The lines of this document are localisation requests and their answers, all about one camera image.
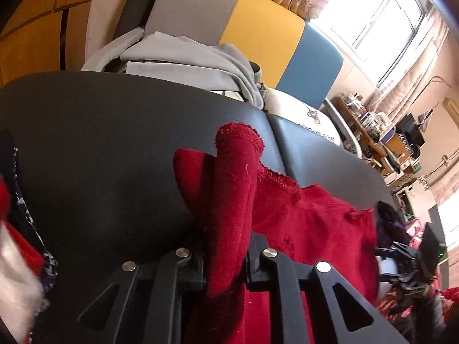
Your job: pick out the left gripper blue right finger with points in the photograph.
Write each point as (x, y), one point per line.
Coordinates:
(256, 279)

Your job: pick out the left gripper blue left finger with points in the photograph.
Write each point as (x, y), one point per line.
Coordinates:
(198, 272)

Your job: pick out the red knit sweater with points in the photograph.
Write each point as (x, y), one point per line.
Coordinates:
(232, 195)

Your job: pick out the black velvet garment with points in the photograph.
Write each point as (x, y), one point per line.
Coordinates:
(390, 227)

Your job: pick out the wooden side table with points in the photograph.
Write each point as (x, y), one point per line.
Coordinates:
(365, 129)

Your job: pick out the white printed cushion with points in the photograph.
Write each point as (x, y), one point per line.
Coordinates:
(290, 108)

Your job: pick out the black monitor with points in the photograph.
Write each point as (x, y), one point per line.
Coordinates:
(409, 127)

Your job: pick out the middle floral curtain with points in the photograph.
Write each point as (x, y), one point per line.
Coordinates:
(398, 91)

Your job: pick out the leopard print garment pile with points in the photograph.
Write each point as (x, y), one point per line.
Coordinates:
(28, 270)

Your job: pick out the grey yellow blue armchair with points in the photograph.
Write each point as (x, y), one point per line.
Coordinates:
(294, 58)

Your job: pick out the grey garment on chair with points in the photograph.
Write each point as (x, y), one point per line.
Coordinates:
(179, 59)

